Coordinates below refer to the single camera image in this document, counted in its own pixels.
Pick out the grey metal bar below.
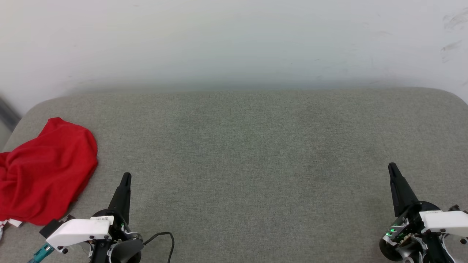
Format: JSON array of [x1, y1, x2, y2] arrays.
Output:
[[0, 97, 21, 129]]

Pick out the thin black left gripper cable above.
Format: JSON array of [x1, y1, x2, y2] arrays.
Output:
[[143, 232, 175, 263]]

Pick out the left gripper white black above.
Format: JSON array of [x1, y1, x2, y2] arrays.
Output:
[[46, 172, 144, 263]]

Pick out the red and white jersey shirt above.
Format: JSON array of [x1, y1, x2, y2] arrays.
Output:
[[0, 117, 98, 239]]

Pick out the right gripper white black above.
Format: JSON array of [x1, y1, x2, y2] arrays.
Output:
[[379, 163, 468, 263]]

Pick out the teal left camera cable connector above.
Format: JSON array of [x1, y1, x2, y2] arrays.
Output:
[[29, 243, 55, 263]]

